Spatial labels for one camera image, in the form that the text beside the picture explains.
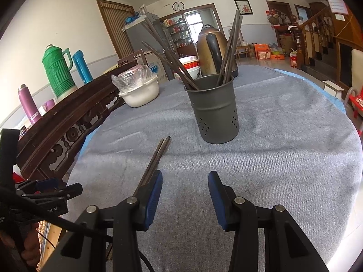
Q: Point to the white plastic basin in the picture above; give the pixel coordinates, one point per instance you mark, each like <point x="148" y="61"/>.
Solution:
<point x="139" y="93"/>

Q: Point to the purple cup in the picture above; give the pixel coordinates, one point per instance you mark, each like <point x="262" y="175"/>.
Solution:
<point x="48" y="105"/>

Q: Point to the purple vacuum bottle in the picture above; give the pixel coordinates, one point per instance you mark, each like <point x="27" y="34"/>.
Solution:
<point x="28" y="104"/>

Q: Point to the green thermos jug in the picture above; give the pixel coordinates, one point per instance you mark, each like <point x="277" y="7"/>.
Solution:
<point x="58" y="70"/>

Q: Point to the clear plastic bag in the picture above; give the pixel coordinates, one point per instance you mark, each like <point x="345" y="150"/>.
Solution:
<point x="130" y="76"/>

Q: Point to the round wall clock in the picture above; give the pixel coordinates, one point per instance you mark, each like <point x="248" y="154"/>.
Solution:
<point x="178" y="6"/>

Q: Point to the wooden dining chair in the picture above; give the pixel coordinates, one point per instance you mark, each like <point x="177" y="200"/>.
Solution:
<point x="244" y="48"/>

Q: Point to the small white stool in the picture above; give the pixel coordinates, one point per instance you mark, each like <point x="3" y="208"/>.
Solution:
<point x="333" y="87"/>

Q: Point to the wooden staircase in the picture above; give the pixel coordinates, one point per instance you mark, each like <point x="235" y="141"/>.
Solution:
<point x="317" y="48"/>

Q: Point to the blue bag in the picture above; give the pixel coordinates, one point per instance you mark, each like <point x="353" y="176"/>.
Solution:
<point x="133" y="19"/>

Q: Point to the white bowl with red print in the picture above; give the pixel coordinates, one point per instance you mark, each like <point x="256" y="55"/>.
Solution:
<point x="188" y="59"/>
<point x="194" y="73"/>
<point x="192" y="65"/>

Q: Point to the wooden chair behind sideboard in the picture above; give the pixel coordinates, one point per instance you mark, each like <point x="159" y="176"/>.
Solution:
<point x="130" y="58"/>

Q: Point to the grey metal utensil holder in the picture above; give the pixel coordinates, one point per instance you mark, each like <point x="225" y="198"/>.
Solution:
<point x="215" y="113"/>

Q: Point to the bunch of dark chopsticks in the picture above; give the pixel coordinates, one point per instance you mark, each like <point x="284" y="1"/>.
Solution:
<point x="230" y="48"/>

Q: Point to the red child chair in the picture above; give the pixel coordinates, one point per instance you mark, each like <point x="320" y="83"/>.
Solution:
<point x="356" y="99"/>

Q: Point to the framed wall picture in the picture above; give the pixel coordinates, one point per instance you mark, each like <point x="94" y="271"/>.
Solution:
<point x="244" y="7"/>

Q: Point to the grey tablecloth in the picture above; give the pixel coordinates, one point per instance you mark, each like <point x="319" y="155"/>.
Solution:
<point x="269" y="147"/>

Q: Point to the blue thermos jug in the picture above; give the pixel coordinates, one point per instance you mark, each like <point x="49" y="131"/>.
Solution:
<point x="82" y="68"/>

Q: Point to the person's left hand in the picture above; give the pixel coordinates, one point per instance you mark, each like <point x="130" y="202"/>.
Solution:
<point x="29" y="249"/>

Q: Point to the dark wooden chopstick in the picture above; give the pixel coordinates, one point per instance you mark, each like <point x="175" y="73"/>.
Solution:
<point x="152" y="160"/>
<point x="159" y="156"/>

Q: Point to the white carton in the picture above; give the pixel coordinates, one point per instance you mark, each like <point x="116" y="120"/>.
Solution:
<point x="154" y="65"/>

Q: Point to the blue table cover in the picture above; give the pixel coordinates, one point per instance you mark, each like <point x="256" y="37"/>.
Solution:
<point x="312" y="83"/>

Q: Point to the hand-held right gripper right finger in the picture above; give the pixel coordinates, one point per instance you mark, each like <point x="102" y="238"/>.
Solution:
<point x="217" y="198"/>

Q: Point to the beige cushioned chair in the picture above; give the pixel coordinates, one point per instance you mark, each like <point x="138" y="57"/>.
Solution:
<point x="357" y="68"/>

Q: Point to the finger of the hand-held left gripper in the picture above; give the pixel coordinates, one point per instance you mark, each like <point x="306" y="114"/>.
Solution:
<point x="69" y="191"/>
<point x="46" y="183"/>

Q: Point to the brown striped door curtain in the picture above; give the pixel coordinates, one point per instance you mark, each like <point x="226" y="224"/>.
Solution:
<point x="115" y="28"/>

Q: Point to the grey refrigerator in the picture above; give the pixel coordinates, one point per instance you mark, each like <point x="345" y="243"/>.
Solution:
<point x="139" y="36"/>

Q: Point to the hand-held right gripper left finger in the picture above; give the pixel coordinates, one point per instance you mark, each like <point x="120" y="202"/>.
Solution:
<point x="154" y="198"/>

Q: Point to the orange cardboard boxes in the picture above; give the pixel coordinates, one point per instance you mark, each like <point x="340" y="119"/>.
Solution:
<point x="263" y="52"/>

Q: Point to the golden electric kettle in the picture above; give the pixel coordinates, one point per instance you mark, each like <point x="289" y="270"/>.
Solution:
<point x="204" y="53"/>

